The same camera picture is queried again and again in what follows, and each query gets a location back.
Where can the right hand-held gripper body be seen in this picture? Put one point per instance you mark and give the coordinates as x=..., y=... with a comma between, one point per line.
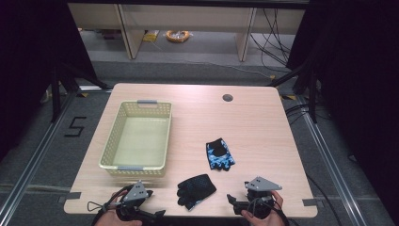
x=262, y=185

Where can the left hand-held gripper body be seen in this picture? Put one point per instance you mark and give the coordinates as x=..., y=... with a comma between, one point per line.
x=135, y=192

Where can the black fingerless glove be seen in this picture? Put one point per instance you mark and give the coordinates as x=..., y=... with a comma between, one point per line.
x=196, y=190

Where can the blue camouflage fingerless glove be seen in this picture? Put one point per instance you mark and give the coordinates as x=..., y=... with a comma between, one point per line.
x=221, y=157

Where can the pale yellow perforated plastic basket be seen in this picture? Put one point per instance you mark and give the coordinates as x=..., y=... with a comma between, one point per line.
x=141, y=138

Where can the person's right hand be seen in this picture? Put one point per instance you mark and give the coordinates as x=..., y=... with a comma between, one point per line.
x=270, y=222

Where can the person's left hand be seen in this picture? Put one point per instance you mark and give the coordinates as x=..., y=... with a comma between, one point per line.
x=116, y=221

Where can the grey tape piece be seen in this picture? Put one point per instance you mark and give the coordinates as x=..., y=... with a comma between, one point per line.
x=73, y=195
x=310, y=202

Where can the yellow black floor tape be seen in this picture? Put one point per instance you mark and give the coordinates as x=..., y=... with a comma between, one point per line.
x=289, y=97
x=82, y=94

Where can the black metal stand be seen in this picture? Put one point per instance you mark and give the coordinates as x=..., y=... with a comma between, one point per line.
x=312, y=94
x=56, y=94

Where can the dark curtain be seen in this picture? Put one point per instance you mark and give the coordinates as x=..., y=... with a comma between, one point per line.
x=360, y=78
x=25, y=62

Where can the yellow packet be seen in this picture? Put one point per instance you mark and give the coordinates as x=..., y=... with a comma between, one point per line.
x=150, y=36

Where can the aluminium floor rail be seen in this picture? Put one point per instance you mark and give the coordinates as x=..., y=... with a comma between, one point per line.
x=329, y=163
x=40, y=147

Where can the white desk frame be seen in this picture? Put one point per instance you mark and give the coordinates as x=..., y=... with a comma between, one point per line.
x=188, y=18

